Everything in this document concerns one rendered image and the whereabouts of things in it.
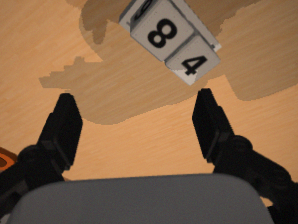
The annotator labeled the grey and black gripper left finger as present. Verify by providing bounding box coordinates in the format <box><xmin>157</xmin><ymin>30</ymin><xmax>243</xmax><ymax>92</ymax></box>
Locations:
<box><xmin>0</xmin><ymin>93</ymin><xmax>83</xmax><ymax>220</ymax></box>

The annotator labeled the white shallow tray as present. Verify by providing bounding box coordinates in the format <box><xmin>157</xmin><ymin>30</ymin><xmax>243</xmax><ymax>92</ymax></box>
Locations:
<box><xmin>119</xmin><ymin>0</ymin><xmax>222</xmax><ymax>51</ymax></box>

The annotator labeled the grey number cube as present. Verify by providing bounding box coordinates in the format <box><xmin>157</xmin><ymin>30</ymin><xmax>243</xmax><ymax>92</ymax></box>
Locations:
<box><xmin>164</xmin><ymin>21</ymin><xmax>221</xmax><ymax>86</ymax></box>
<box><xmin>130</xmin><ymin>0</ymin><xmax>194</xmax><ymax>62</ymax></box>

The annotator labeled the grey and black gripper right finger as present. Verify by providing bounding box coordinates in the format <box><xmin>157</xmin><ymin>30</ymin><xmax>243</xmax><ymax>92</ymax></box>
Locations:
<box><xmin>192</xmin><ymin>88</ymin><xmax>298</xmax><ymax>224</ymax></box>

